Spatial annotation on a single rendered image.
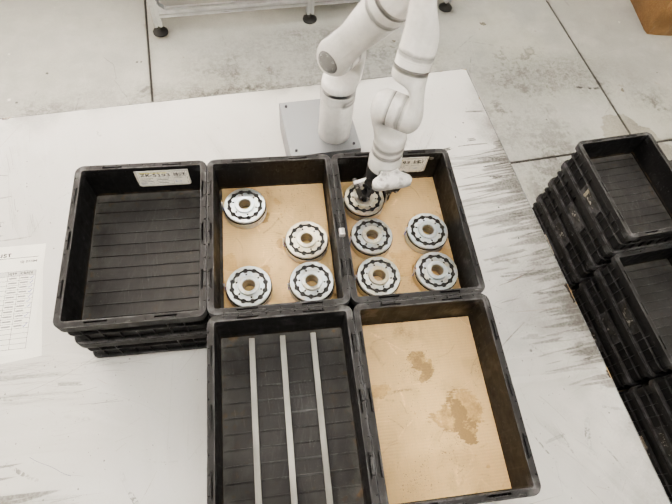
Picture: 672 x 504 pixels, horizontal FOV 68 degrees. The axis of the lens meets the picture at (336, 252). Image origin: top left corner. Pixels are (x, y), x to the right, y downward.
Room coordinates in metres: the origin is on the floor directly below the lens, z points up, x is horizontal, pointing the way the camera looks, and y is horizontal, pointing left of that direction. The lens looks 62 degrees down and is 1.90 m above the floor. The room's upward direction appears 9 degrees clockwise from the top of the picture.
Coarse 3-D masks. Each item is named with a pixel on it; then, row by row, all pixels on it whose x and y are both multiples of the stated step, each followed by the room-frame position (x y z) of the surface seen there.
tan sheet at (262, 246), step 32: (224, 192) 0.69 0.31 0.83; (288, 192) 0.72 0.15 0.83; (320, 192) 0.74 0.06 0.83; (224, 224) 0.60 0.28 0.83; (288, 224) 0.63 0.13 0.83; (320, 224) 0.64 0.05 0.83; (224, 256) 0.51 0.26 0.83; (256, 256) 0.52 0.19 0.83; (288, 256) 0.54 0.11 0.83; (224, 288) 0.43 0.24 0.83
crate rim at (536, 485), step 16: (368, 304) 0.40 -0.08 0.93; (384, 304) 0.41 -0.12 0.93; (400, 304) 0.41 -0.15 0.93; (416, 304) 0.42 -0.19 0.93; (496, 336) 0.38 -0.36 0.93; (496, 352) 0.34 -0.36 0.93; (368, 368) 0.27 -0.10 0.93; (368, 384) 0.24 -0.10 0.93; (512, 384) 0.28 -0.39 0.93; (368, 400) 0.21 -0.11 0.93; (512, 400) 0.25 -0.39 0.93; (368, 416) 0.18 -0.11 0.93; (528, 448) 0.16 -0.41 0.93; (528, 464) 0.14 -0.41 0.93; (384, 480) 0.07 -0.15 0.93; (384, 496) 0.05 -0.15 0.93; (464, 496) 0.06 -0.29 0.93; (480, 496) 0.07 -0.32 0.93; (496, 496) 0.07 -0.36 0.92; (512, 496) 0.08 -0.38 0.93; (528, 496) 0.08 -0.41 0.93
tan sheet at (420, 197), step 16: (400, 192) 0.77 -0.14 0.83; (416, 192) 0.78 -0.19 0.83; (432, 192) 0.79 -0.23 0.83; (384, 208) 0.72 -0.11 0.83; (400, 208) 0.72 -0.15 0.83; (416, 208) 0.73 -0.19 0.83; (432, 208) 0.74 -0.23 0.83; (352, 224) 0.65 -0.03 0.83; (400, 224) 0.68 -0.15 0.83; (400, 240) 0.63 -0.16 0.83; (448, 240) 0.65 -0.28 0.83; (352, 256) 0.56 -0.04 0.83; (384, 256) 0.58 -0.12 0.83; (400, 256) 0.58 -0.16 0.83; (416, 256) 0.59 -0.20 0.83; (448, 256) 0.60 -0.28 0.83; (400, 272) 0.54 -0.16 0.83; (432, 272) 0.55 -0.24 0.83; (400, 288) 0.50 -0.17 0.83; (416, 288) 0.50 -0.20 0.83
